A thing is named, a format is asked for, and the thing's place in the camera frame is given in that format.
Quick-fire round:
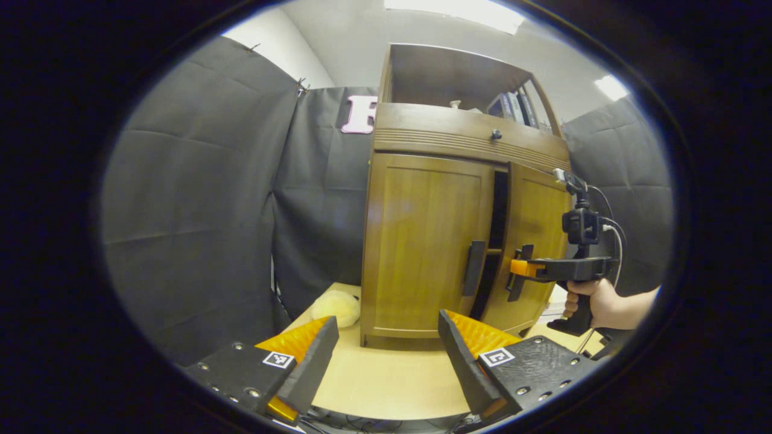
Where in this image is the wooden double-door shoe cabinet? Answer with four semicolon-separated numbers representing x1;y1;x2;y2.
360;42;572;351

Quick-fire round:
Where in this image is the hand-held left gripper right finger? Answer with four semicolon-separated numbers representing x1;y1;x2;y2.
438;309;604;426

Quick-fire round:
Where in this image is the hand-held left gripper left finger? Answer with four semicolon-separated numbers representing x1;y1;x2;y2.
181;315;340;426

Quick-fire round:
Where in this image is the white flat box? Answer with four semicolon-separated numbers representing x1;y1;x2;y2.
540;285;571;320

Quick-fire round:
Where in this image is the wooden shoe cabinet door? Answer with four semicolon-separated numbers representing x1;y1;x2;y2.
361;153;496;350
481;161;571;336

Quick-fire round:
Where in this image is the large ceiling light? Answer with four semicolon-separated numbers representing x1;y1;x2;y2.
384;0;525;35

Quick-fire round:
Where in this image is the black door handle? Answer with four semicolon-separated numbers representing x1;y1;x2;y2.
461;240;487;297
507;244;534;303

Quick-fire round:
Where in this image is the wooden cabinet drawer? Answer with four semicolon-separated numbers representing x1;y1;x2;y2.
372;102;571;172

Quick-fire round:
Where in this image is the black backdrop cloth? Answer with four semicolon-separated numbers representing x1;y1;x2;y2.
100;35;675;368

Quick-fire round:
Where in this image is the small ceiling light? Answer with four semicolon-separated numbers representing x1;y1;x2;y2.
594;74;631;102

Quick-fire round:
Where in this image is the black cable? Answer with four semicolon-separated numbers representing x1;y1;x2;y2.
588;185;628;284

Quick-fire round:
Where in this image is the yellow plush toy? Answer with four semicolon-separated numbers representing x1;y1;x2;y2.
311;289;361;329

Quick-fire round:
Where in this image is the white cable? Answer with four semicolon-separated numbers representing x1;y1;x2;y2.
603;224;623;289

